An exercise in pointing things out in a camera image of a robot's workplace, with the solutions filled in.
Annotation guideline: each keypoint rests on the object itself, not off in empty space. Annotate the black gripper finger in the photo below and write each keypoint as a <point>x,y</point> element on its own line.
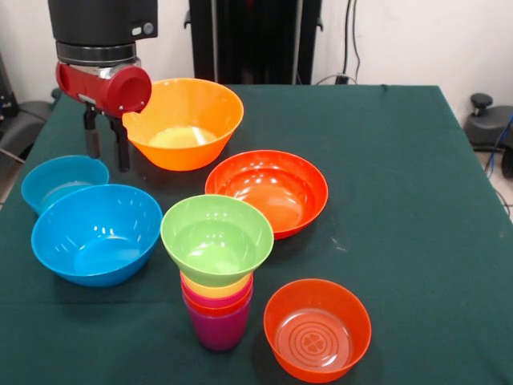
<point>92,140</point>
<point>122,148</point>

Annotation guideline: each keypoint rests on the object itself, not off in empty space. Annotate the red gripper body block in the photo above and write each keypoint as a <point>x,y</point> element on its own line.
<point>104,90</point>

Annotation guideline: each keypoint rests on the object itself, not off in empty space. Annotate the small blue plastic bowl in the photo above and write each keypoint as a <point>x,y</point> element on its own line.
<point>48,176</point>

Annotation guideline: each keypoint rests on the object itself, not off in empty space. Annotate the large orange plastic bowl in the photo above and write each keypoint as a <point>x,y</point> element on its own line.
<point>188,116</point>

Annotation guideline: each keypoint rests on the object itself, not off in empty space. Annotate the large blue plastic bowl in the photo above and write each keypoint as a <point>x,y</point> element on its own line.
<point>96,236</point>

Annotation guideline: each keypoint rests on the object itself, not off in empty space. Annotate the green plastic bowl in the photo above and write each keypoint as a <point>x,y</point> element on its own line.
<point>216,248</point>

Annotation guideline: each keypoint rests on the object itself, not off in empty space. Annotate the magenta-red plastic cup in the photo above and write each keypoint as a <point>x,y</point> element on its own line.
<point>216,301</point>

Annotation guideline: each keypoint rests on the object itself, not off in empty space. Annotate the orange-red plastic cup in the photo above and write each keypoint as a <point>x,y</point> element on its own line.
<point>216,311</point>

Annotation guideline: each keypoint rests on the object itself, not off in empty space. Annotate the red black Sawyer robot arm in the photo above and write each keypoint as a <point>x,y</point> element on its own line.
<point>100,20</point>

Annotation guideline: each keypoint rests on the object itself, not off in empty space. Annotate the black rounded floor base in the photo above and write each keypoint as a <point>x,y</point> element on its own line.
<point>487,124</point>
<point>24,120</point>

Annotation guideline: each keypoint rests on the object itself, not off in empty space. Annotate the wide orange-red shallow bowl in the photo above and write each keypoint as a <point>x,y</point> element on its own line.
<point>288,192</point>

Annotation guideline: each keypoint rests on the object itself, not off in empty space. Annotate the purple plastic cup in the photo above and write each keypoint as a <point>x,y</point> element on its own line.
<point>218,331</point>

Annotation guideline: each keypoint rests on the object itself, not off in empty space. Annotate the small orange-red ringed bowl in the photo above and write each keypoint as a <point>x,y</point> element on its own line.
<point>316,305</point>

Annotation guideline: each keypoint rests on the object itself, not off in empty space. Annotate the dark green table cloth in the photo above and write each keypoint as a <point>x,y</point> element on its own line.
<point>441,301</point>

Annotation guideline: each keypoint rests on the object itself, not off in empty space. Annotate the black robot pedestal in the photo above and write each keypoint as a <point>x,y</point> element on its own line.
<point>248,40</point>

